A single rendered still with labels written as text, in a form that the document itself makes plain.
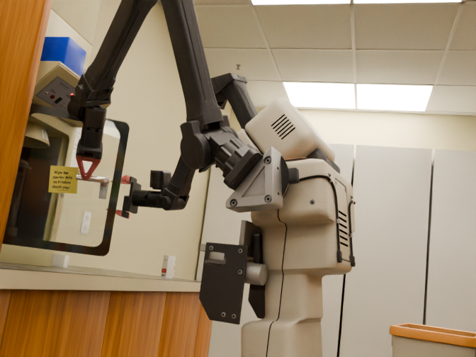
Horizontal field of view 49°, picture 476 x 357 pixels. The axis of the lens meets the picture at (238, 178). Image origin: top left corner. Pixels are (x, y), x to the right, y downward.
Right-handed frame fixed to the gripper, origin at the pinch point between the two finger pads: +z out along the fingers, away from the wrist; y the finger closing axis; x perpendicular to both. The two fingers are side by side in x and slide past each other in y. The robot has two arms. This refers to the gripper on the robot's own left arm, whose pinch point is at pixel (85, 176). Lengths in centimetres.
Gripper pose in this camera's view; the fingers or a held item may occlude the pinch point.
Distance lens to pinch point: 150.5
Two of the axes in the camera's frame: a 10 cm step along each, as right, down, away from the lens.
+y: 2.3, 3.1, -9.2
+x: 9.5, 1.5, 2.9
